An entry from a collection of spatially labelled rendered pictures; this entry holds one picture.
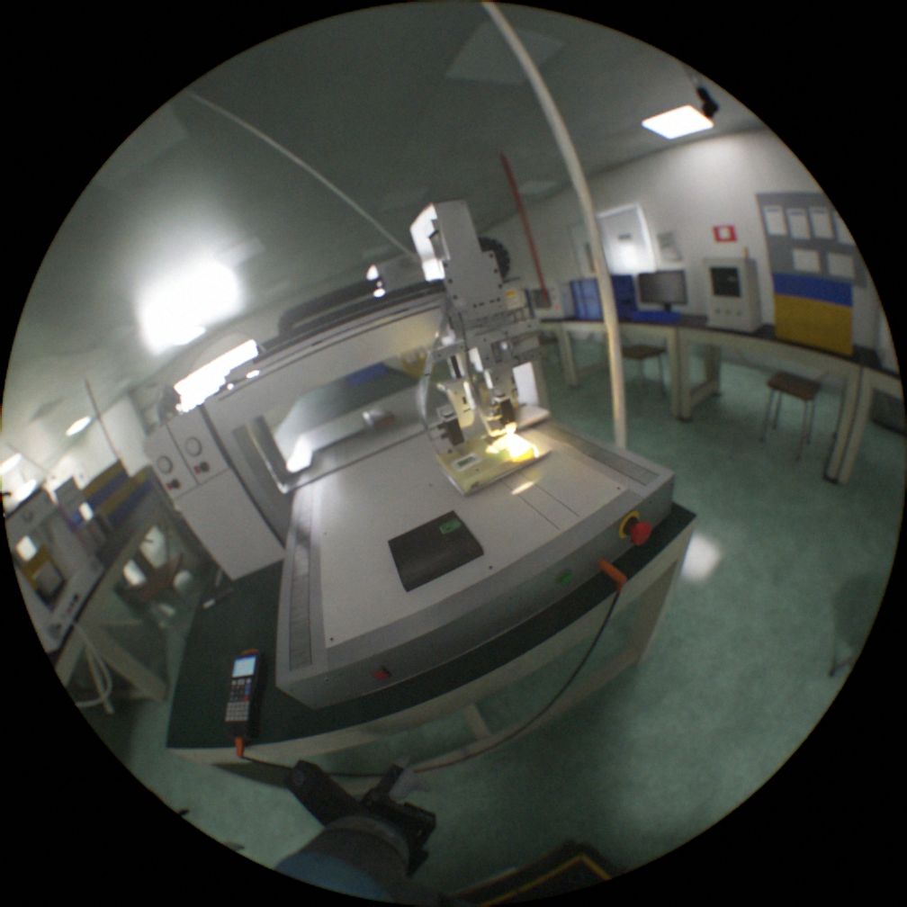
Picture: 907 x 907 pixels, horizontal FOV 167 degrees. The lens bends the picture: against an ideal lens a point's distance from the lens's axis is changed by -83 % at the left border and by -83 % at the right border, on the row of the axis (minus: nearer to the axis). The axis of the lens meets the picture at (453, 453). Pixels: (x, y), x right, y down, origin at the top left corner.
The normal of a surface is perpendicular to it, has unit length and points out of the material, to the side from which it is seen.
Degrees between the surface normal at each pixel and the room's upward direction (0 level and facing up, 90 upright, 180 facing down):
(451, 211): 90
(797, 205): 90
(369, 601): 0
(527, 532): 0
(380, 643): 0
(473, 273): 90
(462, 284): 90
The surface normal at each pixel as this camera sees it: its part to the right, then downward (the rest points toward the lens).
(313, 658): -0.28, -0.85
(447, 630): 0.36, 0.33
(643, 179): -0.89, 0.40
